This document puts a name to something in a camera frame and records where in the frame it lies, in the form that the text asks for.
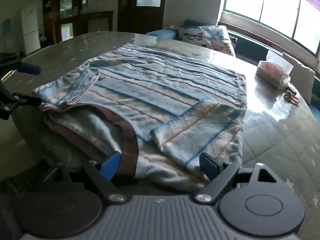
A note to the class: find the dark wooden door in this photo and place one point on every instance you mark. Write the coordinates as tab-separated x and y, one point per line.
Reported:
140	16

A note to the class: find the blue cushion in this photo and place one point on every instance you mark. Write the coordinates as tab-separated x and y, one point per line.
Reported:
170	33

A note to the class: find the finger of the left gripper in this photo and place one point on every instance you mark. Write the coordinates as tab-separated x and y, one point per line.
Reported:
12	61
9	102

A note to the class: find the white refrigerator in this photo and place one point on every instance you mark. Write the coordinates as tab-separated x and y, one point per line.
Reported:
30	31

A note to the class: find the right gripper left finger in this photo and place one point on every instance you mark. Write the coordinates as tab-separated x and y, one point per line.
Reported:
101	172

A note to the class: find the striped blue beige garment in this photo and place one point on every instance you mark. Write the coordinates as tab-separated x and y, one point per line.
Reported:
160	110

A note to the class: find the white cushion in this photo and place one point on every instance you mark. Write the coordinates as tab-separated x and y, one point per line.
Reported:
302	77

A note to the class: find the butterfly print pillow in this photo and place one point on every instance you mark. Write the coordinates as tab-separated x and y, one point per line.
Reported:
214	37

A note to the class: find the green framed window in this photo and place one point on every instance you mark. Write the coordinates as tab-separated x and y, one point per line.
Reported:
295	19

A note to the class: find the dark green sofa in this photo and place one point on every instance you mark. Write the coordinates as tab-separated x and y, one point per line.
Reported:
245	49

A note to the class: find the dark wooden shelf cabinet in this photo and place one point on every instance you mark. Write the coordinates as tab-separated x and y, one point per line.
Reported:
59	18

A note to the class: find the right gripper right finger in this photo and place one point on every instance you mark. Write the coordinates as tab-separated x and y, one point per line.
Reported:
221	176

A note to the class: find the dark wooden side table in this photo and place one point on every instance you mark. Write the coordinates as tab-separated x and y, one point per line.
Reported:
86	23

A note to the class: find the tissue box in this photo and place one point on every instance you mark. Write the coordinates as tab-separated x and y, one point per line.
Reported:
275	70

